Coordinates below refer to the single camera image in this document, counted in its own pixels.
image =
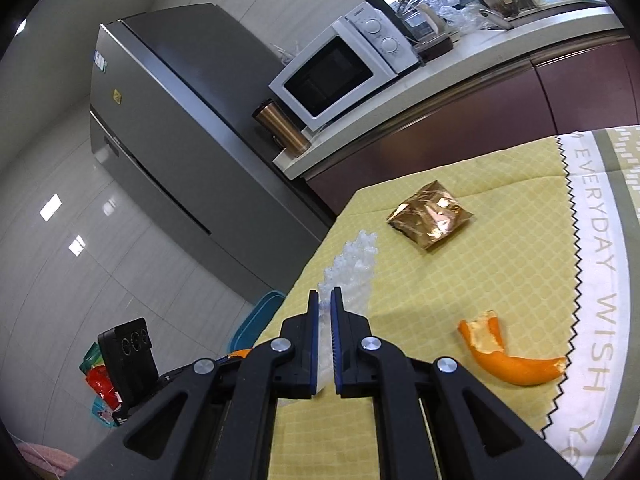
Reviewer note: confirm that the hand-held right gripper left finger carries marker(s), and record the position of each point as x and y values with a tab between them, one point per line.
314	340

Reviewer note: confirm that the gold foil wrapper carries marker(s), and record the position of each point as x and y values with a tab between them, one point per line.
430	217

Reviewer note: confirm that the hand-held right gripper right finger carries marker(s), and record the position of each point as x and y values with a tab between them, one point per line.
337	340

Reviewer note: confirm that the white kitchen counter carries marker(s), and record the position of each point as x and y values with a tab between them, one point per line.
450	70

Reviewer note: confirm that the copper travel tumbler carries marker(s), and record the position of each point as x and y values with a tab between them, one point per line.
280	125

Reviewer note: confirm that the yellow checked tablecloth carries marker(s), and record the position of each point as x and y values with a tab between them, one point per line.
450	280

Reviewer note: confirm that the clear plastic wrapper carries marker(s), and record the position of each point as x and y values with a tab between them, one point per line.
352	280

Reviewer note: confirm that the person's left forearm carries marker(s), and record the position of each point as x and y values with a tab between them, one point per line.
40	457

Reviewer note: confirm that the electric kettle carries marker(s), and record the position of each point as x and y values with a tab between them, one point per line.
427	20

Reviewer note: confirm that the white microwave oven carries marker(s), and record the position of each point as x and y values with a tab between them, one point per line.
330	75

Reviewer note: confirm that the grey refrigerator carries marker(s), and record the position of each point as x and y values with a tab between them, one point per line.
175	135

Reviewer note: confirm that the maroon kitchen cabinets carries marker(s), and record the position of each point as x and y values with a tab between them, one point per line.
500	110

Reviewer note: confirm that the orange peel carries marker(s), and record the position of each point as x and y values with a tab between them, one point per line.
239	354
505	365

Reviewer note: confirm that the blue plastic bin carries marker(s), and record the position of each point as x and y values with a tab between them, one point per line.
255	320

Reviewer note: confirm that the colourful plastic bags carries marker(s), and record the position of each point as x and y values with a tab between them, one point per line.
97	377

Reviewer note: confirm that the kitchen faucet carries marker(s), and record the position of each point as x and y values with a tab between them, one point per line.
495	19

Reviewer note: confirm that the white green printed cloth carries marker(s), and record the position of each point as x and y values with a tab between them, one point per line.
600	260

